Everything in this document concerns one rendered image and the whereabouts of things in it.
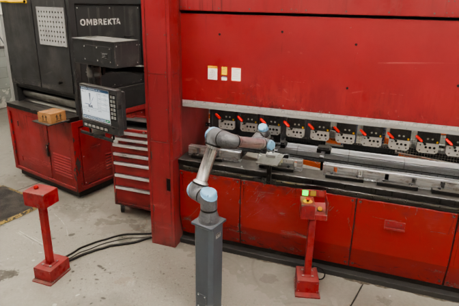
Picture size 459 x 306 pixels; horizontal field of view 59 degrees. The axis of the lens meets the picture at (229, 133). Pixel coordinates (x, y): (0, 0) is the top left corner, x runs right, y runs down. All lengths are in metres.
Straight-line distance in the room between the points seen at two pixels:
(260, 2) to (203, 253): 1.92
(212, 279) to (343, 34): 2.03
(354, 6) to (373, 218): 1.64
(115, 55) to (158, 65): 0.48
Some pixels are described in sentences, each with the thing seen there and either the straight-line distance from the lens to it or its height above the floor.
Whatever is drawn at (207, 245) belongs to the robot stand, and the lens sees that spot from 2.92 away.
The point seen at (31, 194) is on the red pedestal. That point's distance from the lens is 3.54.
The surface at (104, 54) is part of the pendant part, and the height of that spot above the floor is 1.85.
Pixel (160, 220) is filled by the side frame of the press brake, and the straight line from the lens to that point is 3.98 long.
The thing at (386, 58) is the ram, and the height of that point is 1.86.
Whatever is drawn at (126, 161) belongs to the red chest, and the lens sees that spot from 4.37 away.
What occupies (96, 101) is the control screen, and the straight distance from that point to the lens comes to 3.34.
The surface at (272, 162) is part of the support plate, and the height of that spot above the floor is 1.00.
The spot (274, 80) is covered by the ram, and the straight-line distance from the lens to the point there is 3.35.
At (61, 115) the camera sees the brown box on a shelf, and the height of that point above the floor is 1.05.
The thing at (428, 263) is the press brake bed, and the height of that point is 0.31.
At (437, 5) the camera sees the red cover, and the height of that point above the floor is 2.24.
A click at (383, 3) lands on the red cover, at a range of 3.20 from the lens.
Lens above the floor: 2.23
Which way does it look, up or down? 18 degrees down
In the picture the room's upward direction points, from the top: 1 degrees clockwise
